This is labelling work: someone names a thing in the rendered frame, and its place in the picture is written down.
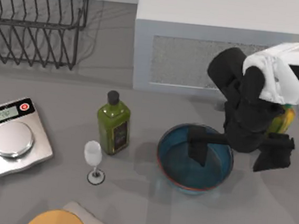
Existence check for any clear wine glass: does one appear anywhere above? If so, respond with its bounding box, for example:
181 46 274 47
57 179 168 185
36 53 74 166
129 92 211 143
80 140 110 186

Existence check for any green bottle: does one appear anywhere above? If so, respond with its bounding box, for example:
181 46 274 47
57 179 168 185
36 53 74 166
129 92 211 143
94 89 135 158

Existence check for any orange round plate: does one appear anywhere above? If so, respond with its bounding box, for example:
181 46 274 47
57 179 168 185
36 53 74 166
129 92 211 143
25 206 90 224

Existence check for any yellow bottle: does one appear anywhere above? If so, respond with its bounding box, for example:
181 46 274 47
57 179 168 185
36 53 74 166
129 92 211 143
266 101 298 138

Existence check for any silver kitchen scale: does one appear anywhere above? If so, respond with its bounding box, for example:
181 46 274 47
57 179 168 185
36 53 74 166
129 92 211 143
0 94 60 184

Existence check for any blue bowl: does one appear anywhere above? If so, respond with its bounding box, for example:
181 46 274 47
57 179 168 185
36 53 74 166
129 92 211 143
153 120 237 201

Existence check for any beige square pad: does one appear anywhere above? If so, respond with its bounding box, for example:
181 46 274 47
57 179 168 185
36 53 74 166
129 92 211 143
60 200 112 224

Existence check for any black wire dish rack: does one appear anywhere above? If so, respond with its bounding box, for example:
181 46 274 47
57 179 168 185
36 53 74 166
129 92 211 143
0 0 91 72

